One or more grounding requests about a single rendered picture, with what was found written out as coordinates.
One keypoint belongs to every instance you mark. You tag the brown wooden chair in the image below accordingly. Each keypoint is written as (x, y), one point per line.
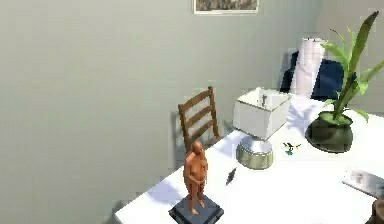
(197, 115)

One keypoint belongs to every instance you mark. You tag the orange human figure statue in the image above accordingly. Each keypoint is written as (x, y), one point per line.
(195, 173)

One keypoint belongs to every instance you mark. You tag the white table lamp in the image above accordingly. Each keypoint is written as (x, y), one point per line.
(260, 115)

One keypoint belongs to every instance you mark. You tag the white table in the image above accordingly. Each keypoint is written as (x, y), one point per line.
(293, 180)

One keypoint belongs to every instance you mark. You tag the dark blue armchair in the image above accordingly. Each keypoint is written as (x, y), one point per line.
(330, 80)

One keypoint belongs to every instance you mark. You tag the green house plant in pot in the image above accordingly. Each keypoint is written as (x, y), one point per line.
(336, 128)

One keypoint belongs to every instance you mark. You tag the grey flat book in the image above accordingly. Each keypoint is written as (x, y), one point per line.
(365, 181)

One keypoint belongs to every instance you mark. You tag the brown round object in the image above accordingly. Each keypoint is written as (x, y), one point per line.
(378, 211)

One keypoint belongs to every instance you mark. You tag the framed wall picture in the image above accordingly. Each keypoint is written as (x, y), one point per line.
(226, 5)

